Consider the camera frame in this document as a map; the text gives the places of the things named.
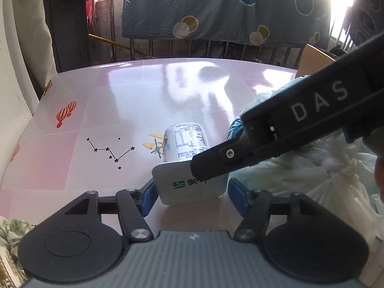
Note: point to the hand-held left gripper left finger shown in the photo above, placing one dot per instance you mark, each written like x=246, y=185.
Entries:
x=148, y=196

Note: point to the white plastic bag blue print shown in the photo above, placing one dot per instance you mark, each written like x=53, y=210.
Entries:
x=315, y=201

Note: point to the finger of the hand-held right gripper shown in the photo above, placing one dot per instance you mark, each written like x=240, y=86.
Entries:
x=349, y=136
x=222, y=160

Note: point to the white yogurt cup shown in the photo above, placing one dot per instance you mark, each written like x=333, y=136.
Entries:
x=177, y=183

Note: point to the light green plastic bag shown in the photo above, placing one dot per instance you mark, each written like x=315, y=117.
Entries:
x=270, y=96

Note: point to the metal balcony railing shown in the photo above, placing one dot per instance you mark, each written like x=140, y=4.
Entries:
x=113, y=24

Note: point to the red garment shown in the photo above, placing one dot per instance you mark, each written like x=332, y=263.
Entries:
x=89, y=15

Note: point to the yellow pole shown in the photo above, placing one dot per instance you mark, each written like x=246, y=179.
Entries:
x=114, y=42

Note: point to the cardboard box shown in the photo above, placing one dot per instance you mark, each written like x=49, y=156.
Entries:
x=312, y=60

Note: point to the blue bedsheet with circles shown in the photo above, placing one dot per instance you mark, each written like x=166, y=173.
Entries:
x=216, y=15

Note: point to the beige curtain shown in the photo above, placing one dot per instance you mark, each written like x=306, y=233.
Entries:
x=42, y=51

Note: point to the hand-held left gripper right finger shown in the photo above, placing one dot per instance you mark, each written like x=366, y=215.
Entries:
x=237, y=196

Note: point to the green floral cloth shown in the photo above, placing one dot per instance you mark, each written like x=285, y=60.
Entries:
x=15, y=231

